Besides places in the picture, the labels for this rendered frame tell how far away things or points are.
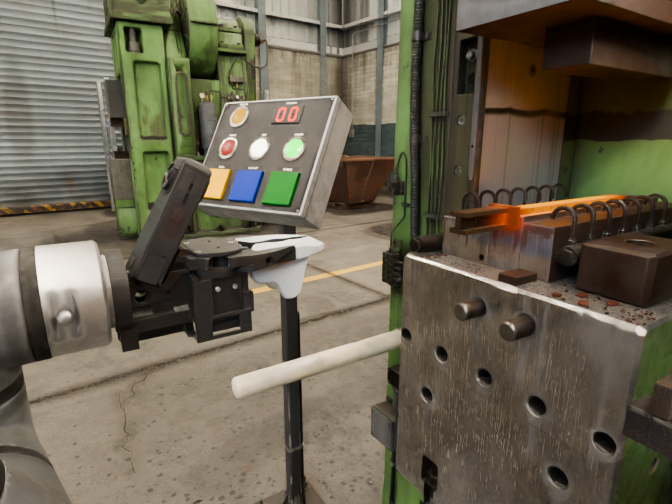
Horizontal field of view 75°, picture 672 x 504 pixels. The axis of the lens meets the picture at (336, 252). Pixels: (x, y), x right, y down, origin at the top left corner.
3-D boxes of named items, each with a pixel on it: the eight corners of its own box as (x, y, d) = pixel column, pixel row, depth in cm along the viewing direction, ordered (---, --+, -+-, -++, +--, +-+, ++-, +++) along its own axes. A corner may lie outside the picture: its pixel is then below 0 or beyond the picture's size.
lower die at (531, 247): (548, 282, 60) (555, 221, 58) (441, 252, 76) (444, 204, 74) (679, 245, 82) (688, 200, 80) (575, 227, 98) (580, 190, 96)
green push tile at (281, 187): (288, 205, 89) (299, 171, 90) (260, 202, 93) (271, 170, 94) (292, 208, 90) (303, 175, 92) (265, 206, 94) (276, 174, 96)
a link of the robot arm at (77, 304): (36, 237, 38) (32, 262, 30) (100, 231, 40) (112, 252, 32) (53, 333, 40) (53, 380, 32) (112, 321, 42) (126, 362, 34)
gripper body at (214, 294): (233, 305, 48) (111, 330, 42) (228, 228, 46) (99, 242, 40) (260, 330, 42) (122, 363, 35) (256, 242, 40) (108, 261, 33)
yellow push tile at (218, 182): (219, 198, 99) (229, 168, 100) (197, 196, 103) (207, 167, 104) (224, 201, 101) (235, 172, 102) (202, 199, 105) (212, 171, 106)
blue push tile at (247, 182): (251, 201, 94) (262, 170, 95) (227, 199, 98) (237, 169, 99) (257, 204, 96) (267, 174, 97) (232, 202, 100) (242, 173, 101)
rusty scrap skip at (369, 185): (345, 214, 681) (345, 159, 660) (283, 201, 827) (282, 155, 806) (400, 207, 752) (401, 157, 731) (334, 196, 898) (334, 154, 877)
